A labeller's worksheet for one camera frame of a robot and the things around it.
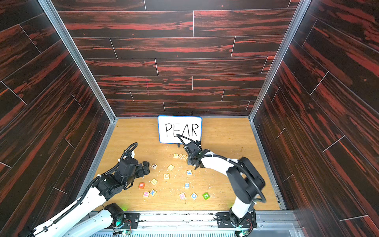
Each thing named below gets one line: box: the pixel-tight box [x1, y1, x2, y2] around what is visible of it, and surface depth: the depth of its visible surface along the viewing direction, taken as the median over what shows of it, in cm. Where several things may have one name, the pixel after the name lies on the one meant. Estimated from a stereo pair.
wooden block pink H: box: [178, 192, 187, 200], surface depth 82 cm
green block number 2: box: [202, 192, 211, 200], surface depth 83 cm
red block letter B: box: [138, 182, 146, 189], surface depth 86 cm
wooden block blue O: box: [183, 182, 191, 190], surface depth 86 cm
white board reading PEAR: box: [157, 115, 203, 145], surface depth 98 cm
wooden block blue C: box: [189, 191, 199, 201], surface depth 82 cm
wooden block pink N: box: [142, 190, 151, 199], surface depth 84 cm
